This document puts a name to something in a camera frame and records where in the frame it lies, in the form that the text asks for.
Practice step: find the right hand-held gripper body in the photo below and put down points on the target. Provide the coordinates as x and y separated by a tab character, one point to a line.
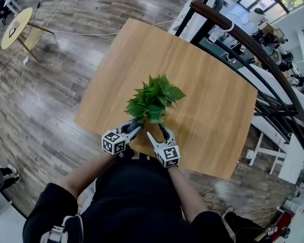
168	156

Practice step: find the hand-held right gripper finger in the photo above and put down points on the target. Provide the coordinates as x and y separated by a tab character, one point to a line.
153	141
171	137

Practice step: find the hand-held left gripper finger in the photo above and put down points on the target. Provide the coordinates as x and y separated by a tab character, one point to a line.
122	125
133	135

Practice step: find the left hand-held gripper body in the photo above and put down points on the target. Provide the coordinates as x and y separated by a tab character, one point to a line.
114	143

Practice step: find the green potted plant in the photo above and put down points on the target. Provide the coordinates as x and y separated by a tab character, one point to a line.
154	99

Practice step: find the person's left forearm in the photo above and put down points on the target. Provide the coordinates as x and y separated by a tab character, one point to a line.
86	176

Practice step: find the person's right forearm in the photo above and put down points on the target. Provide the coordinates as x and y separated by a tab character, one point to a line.
188	196

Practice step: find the person's black clothing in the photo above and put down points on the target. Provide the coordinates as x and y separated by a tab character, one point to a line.
134	206

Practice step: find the white clip-on device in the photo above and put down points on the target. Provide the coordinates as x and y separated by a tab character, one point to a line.
219	34

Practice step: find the white desk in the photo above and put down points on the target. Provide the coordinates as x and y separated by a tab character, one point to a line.
291	158

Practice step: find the round yellow side table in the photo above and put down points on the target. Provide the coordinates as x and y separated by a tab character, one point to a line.
15	29

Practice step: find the white round-headed robot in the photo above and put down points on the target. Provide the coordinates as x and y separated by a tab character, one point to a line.
257	18

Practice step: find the white card with black frame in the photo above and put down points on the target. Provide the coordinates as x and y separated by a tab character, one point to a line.
12	30

